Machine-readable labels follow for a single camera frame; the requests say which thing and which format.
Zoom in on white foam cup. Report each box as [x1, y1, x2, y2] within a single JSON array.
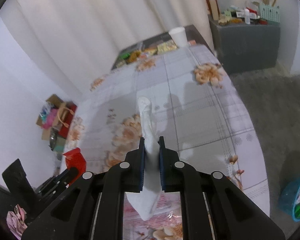
[[168, 27, 189, 48]]

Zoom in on white tissue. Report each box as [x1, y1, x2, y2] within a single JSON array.
[[126, 96, 161, 221]]

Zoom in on cardboard box with clutter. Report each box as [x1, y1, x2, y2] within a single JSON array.
[[36, 94, 77, 152]]

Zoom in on white curtain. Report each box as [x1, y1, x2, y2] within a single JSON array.
[[0, 0, 213, 99]]

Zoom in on dark grey cabinet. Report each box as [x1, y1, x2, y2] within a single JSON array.
[[209, 16, 280, 74]]

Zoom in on floral plastic tablecloth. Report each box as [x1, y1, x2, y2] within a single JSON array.
[[62, 43, 271, 240]]

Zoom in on red plastic bag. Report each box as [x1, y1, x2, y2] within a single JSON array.
[[63, 147, 87, 180]]

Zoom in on snack packets on table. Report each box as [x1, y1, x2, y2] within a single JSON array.
[[112, 40, 178, 70]]

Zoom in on blue plastic trash basket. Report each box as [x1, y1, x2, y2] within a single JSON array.
[[278, 178, 300, 222]]

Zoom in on mint green perforated basket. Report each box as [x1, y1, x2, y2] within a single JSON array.
[[258, 3, 280, 23]]

